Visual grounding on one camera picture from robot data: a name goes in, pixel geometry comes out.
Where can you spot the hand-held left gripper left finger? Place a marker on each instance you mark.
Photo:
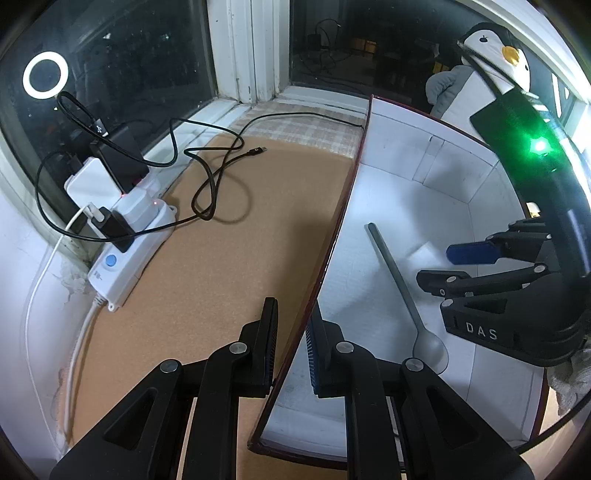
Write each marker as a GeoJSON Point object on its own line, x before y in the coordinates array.
{"type": "Point", "coordinates": [271, 341]}

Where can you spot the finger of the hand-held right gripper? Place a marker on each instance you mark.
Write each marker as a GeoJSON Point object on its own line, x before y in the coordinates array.
{"type": "Point", "coordinates": [468, 254]}
{"type": "Point", "coordinates": [443, 279]}

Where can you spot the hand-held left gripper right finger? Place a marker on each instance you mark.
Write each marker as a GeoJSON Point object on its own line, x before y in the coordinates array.
{"type": "Point", "coordinates": [314, 350]}

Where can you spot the grey metal spoon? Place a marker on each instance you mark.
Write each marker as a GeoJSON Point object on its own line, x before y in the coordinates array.
{"type": "Point", "coordinates": [393, 273]}

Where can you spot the red cardboard box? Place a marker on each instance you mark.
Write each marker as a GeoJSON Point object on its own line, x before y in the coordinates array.
{"type": "Point", "coordinates": [397, 194]}

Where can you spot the person's right hand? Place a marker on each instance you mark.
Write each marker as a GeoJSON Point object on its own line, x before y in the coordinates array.
{"type": "Point", "coordinates": [570, 385]}

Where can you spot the white power strip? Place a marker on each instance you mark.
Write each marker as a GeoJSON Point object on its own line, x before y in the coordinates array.
{"type": "Point", "coordinates": [138, 249]}

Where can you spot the penguin plush toy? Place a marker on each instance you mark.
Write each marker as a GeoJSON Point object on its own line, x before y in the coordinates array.
{"type": "Point", "coordinates": [457, 87]}

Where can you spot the black usb charger plug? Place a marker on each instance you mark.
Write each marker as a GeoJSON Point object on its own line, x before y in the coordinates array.
{"type": "Point", "coordinates": [111, 226]}

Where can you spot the beige checkered blanket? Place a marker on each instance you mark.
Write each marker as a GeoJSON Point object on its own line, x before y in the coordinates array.
{"type": "Point", "coordinates": [304, 129]}

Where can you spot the black power adapter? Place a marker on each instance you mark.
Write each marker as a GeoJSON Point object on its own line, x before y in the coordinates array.
{"type": "Point", "coordinates": [117, 154]}

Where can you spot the white power adapter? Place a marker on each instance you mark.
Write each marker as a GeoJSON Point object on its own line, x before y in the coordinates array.
{"type": "Point", "coordinates": [90, 180]}

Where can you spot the white window frame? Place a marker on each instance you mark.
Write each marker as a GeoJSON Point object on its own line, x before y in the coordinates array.
{"type": "Point", "coordinates": [244, 46]}

